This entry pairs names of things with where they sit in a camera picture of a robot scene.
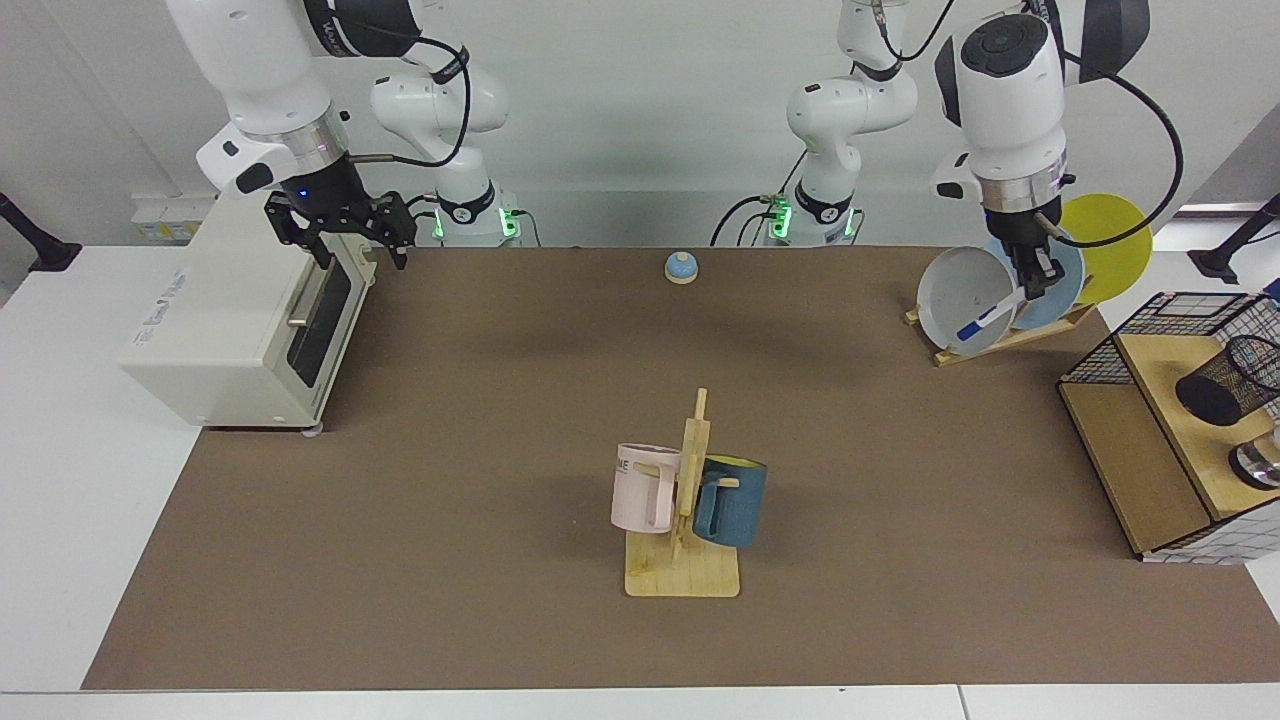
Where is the brown table cloth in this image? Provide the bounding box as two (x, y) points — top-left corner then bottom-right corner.
(82, 247), (1280, 691)

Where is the white wall socket strip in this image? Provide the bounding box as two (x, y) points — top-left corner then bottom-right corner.
(132, 195), (216, 244)

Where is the wire basket with wooden floor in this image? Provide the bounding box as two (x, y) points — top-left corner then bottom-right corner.
(1058, 292), (1280, 566)

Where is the pale toaster oven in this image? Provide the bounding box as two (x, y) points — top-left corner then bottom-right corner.
(118, 190), (379, 431)

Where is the dark blue cup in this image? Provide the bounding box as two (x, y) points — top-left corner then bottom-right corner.
(692, 455), (769, 549)

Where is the black base power cable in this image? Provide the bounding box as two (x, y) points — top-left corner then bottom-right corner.
(710, 150), (806, 248)

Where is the blue and white marker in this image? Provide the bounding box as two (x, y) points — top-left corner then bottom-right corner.
(955, 288), (1031, 344)

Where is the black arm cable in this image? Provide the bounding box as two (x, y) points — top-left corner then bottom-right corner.
(345, 20), (471, 169)
(880, 0), (1186, 249)

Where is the black mesh pen holder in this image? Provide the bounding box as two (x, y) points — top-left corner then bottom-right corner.
(1175, 335), (1280, 428)

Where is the grey plate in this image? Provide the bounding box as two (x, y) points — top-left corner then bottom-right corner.
(917, 247), (1019, 356)

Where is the light blue plate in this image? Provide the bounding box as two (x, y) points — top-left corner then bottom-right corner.
(985, 235), (1086, 331)

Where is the yellow plate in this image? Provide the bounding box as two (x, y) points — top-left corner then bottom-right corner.
(1058, 193), (1154, 306)

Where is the wooden plate rack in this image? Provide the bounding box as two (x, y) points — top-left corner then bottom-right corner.
(905, 303), (1098, 367)

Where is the pink cup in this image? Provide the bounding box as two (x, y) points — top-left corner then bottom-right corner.
(611, 443), (683, 534)

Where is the black camera stand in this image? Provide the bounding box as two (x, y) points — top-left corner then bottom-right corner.
(1188, 195), (1280, 284)
(0, 192), (83, 273)

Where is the wooden cup stand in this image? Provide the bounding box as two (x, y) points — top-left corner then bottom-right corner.
(625, 388), (741, 599)

